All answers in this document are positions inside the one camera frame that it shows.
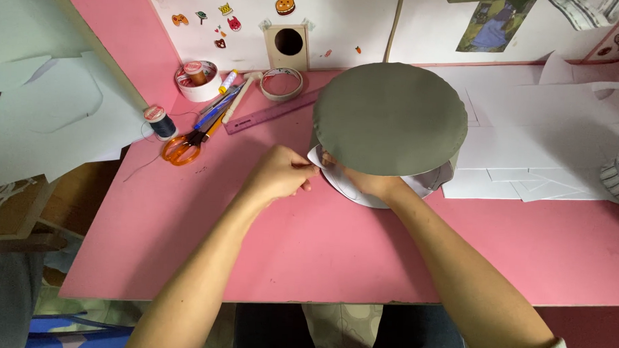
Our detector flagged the person's left hand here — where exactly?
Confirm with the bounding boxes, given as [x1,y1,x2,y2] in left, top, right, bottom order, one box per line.
[238,144,321,209]

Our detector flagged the person's right hand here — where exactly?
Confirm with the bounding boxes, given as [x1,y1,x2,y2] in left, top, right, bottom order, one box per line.
[319,151,410,201]

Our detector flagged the white stiff brim piece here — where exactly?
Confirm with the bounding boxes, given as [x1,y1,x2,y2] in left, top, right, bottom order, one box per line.
[305,143,438,211]

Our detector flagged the grey round fabric cap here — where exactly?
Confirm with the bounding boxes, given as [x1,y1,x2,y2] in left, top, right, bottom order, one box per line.
[308,59,471,193]

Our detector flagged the purple transparent ruler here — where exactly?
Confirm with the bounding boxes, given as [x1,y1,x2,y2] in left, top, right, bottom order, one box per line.
[223,84,327,140]

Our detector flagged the beige masking tape roll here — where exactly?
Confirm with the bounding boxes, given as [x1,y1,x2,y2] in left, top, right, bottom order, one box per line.
[259,66,305,104]

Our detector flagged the small cream hammer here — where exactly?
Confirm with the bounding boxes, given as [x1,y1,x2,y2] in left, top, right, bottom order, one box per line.
[221,70,264,126]

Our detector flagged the orange pencil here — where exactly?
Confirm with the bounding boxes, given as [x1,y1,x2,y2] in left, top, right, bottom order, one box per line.
[204,113,226,144]

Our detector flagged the blue pen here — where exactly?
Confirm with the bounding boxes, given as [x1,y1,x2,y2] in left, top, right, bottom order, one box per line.
[194,88,242,132]

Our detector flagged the grey pen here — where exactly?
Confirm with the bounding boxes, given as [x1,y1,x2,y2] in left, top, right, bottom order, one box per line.
[200,85,240,117]

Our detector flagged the wooden box with round hole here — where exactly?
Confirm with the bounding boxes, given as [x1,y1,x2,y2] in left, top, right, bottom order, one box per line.
[262,23,312,73]

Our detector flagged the white and yellow thread spool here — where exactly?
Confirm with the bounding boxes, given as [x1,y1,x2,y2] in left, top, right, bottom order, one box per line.
[218,68,239,95]

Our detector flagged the wide white tape roll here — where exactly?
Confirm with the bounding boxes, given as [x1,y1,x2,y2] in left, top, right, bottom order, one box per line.
[174,60,223,104]

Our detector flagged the brown thread spool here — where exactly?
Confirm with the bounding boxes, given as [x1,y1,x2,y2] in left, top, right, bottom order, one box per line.
[183,61,210,87]

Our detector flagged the dark blue thread spool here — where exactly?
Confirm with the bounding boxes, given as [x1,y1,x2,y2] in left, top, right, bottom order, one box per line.
[142,105,180,142]

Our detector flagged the loose dark thread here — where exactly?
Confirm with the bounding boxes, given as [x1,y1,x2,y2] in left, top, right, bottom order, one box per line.
[122,121,164,185]

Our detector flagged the person's dark trousers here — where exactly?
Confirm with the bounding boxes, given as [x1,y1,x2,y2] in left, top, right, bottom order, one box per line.
[233,298,471,348]

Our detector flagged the heap of white paper pieces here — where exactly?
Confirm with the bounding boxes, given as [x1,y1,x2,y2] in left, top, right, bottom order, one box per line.
[421,46,619,206]

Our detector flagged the pile of white paper cutouts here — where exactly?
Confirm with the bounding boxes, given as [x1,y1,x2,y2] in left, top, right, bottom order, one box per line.
[0,47,156,193]

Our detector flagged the blue plastic stool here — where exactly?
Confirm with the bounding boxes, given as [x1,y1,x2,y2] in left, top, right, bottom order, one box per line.
[25,311,136,348]

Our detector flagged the wooden side shelf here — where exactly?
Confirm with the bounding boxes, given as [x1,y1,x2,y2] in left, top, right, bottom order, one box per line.
[0,94,134,257]

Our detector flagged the white striped hanging cloth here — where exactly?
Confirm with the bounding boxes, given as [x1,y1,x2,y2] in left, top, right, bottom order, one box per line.
[545,0,619,33]

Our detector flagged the orange handled scissors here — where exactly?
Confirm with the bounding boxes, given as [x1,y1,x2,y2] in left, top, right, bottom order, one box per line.
[161,121,213,168]

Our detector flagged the beige wall cord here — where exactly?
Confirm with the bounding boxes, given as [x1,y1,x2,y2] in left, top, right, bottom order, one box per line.
[384,0,405,64]

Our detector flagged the group of cartoon wall stickers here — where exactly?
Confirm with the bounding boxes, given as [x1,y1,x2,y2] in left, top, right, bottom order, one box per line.
[169,0,366,59]

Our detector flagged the photo print on wall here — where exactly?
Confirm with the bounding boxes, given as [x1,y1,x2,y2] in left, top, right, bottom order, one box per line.
[456,0,538,55]

